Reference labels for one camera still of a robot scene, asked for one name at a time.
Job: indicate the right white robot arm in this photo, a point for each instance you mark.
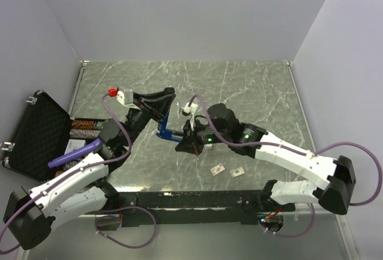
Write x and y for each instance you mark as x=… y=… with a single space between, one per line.
x=326 y=181

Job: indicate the purple pen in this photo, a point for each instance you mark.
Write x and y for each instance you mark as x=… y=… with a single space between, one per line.
x=75 y=150

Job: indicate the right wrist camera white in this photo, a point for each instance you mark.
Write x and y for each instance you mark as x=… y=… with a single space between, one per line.
x=189 y=110

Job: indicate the small white staple box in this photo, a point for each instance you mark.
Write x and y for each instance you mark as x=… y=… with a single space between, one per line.
x=237 y=172

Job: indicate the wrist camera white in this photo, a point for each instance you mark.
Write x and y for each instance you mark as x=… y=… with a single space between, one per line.
x=189 y=110
x=123 y=95

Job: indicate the staple box with red mark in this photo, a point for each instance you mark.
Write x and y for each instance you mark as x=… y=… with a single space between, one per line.
x=217 y=169

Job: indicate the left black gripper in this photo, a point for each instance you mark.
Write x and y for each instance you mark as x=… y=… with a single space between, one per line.
x=139 y=100

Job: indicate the blue black stapler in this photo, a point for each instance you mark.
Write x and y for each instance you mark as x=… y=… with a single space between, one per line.
x=167 y=134

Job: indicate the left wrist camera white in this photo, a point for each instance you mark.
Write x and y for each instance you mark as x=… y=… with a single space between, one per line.
x=123 y=95

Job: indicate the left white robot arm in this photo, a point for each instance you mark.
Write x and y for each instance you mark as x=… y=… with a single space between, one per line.
x=31 y=215

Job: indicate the orange patterned tape roll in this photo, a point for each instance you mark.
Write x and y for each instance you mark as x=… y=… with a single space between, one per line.
x=87 y=124

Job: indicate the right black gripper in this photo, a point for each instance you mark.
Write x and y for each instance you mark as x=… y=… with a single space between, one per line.
x=190 y=142

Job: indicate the black foam-lined case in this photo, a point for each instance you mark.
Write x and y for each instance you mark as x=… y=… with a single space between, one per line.
x=42 y=135

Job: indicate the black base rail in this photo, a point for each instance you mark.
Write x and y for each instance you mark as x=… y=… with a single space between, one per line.
x=189 y=207

